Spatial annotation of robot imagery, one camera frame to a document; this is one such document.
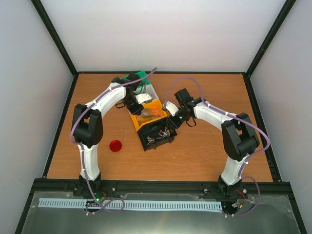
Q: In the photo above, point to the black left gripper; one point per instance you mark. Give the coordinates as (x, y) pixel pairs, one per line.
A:
(137, 111)

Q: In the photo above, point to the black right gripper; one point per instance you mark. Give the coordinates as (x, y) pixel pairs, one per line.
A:
(174, 124)

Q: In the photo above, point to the silver metal scoop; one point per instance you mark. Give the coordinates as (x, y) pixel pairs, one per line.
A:
(148, 113)

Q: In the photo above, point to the red jar lid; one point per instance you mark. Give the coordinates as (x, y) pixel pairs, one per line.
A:
(115, 146)

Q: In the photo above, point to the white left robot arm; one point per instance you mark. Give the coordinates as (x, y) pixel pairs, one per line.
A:
(87, 127)

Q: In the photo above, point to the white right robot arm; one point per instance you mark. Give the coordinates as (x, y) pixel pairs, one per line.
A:
(238, 134)

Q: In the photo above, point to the yellow candy bin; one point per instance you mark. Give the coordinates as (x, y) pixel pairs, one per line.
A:
(157, 108)

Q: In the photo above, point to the white candy bin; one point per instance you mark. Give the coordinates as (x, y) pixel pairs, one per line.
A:
(150, 90)

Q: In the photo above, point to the black candy bin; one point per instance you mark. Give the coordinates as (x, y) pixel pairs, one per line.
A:
(155, 134)

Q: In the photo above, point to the green candy bin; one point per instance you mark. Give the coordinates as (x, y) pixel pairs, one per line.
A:
(143, 76)

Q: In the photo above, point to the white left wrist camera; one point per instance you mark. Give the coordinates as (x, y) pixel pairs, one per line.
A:
(143, 98)

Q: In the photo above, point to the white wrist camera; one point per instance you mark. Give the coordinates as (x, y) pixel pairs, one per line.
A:
(170, 107)
(143, 98)

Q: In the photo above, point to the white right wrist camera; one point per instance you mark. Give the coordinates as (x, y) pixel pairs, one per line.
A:
(170, 107)

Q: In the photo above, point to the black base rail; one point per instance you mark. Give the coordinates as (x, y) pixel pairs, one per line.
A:
(116, 188)

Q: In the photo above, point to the black enclosure frame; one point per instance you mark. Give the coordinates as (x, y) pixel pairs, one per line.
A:
(272, 186)

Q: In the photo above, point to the light blue cable duct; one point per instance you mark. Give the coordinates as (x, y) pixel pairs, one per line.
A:
(132, 205)

